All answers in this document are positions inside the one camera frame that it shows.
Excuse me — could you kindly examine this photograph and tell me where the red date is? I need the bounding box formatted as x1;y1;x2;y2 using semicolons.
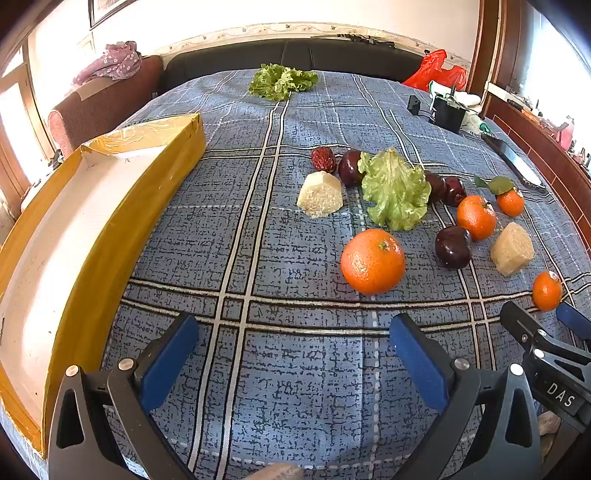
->
310;147;339;174

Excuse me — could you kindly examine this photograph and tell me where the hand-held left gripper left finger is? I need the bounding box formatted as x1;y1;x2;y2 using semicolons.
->
48;311;200;480

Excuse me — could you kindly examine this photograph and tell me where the black sofa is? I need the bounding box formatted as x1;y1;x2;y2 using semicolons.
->
159;38;426;95

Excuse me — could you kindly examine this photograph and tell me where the black box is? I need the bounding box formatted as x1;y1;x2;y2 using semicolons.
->
429;85;469;132

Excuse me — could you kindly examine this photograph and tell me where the beige sugarcane chunk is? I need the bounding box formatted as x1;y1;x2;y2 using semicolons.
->
296;171;345;219
489;222;536;278

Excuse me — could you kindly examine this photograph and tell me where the large dark plum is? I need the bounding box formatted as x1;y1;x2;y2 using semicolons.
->
338;149;370;188
434;225;472;271

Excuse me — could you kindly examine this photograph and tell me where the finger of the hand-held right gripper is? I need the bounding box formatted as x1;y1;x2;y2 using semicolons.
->
500;300;591;370
555;302;591;341

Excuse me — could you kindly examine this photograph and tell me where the small orange with leaves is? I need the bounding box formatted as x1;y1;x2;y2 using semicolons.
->
474;175;526;219

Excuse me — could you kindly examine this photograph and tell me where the kitchen knife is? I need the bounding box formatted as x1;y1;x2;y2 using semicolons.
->
480;133;548;192

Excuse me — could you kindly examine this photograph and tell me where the red plastic bag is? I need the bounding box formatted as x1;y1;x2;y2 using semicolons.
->
402;49;468;92

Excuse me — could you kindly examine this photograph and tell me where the purple floral cloth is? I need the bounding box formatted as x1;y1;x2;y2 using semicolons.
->
71;41;143;86

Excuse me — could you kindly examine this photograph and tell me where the yellow taped foam box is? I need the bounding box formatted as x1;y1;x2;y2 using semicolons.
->
0;112;207;460

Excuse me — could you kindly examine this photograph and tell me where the small dark plum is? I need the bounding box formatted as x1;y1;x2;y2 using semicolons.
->
425;172;447;204
442;176;468;208

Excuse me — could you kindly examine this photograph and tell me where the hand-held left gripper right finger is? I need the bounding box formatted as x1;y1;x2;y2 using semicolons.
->
389;313;542;480

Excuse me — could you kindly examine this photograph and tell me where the curly green lettuce bunch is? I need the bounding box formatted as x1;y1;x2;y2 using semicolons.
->
248;63;319;102

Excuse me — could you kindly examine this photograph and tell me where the wooden cabinet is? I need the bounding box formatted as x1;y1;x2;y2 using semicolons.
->
480;83;591;185

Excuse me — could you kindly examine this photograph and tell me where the large orange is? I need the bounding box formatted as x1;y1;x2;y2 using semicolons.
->
341;228;407;296

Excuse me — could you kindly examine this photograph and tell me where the light green lettuce leaf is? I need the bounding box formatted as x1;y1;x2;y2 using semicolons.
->
358;148;432;232

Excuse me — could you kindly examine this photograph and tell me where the white plastic bag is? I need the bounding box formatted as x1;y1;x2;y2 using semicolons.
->
455;90;497;137

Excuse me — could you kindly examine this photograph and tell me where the brown armchair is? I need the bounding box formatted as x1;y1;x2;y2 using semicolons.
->
47;54;164;160

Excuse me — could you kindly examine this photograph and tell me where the medium orange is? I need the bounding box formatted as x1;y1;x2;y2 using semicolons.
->
456;195;498;241

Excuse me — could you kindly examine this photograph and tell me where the framed wall picture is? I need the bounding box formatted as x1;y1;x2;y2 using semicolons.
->
89;0;139;31

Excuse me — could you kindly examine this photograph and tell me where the wooden glass door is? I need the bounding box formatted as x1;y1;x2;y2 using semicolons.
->
0;46;52;208

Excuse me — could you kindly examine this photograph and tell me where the blue plaid tablecloth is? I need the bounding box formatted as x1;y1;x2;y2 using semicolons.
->
0;68;591;480

